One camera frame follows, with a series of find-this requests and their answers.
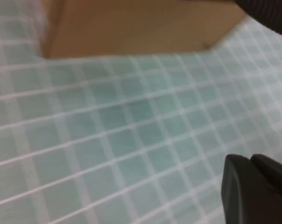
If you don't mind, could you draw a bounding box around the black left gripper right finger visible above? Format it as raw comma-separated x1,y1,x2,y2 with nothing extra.
251,153,282,198

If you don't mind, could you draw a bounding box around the brown cardboard shoe box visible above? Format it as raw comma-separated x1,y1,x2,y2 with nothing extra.
40,0,249,59

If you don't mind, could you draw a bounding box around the black mesh sneaker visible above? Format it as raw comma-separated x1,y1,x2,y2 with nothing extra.
233,0,282,38

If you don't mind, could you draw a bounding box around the green checked tablecloth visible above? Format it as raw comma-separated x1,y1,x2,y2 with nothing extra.
0,0,282,224

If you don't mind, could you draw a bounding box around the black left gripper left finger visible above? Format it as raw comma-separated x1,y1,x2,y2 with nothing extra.
221,154,282,224

